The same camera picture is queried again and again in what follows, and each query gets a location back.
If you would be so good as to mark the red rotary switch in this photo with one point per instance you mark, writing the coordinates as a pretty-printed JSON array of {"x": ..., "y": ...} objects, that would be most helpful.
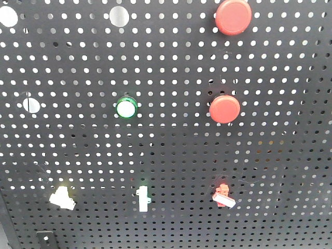
[{"x": 221, "y": 197}]

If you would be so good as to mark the yellow-lit rotary switch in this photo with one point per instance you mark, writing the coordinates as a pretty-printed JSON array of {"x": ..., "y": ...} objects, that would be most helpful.
[{"x": 62, "y": 199}]

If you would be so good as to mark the red mushroom button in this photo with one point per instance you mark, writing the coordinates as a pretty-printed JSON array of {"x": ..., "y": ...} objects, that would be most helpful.
[
  {"x": 233, "y": 17},
  {"x": 224, "y": 109}
]

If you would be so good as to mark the white-green rotary switch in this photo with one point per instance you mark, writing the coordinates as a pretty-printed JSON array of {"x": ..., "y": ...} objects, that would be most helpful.
[{"x": 144, "y": 199}]

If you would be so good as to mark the green round push button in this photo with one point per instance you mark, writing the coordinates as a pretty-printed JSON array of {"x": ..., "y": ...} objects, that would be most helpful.
[{"x": 126, "y": 107}]

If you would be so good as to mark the upper red mushroom button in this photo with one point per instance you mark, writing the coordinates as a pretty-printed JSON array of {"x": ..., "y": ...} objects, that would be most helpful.
[{"x": 233, "y": 17}]

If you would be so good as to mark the lower red mushroom button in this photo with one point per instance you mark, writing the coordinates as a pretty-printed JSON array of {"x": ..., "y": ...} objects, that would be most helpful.
[{"x": 224, "y": 109}]

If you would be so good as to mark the black perforated pegboard panel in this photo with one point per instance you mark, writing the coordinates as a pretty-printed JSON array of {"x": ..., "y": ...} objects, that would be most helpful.
[{"x": 65, "y": 64}]

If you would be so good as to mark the left black desk clamp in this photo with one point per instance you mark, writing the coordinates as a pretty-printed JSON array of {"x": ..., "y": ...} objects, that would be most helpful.
[{"x": 47, "y": 240}]

